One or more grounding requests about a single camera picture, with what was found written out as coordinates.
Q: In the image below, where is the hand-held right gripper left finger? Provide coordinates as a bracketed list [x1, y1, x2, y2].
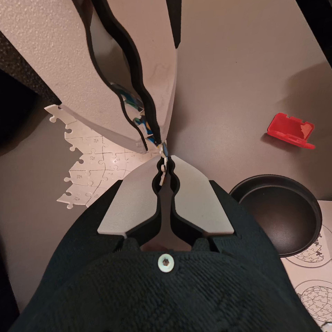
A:
[98, 156, 166, 245]

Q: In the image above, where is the person's body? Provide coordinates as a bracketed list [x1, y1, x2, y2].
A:
[0, 233, 21, 330]

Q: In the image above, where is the red plastic case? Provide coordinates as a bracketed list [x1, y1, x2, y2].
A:
[267, 113, 315, 150]

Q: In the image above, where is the person's left forearm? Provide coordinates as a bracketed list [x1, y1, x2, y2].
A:
[0, 69, 61, 156]

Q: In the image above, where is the curved white puzzle piece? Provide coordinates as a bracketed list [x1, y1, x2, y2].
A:
[159, 155, 169, 186]

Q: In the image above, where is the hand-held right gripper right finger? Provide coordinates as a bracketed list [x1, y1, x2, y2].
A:
[167, 156, 234, 245]

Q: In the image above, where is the folded puzzle instruction leaflet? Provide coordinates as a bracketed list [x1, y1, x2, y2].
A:
[280, 200, 332, 332]

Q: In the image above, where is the black round puzzle stand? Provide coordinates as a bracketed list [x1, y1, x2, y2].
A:
[229, 175, 322, 257]

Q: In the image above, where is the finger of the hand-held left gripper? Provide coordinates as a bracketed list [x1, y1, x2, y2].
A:
[91, 0, 178, 144]
[0, 0, 149, 155]

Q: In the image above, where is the partly built white puzzle ball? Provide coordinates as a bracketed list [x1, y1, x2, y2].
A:
[44, 83, 170, 209]

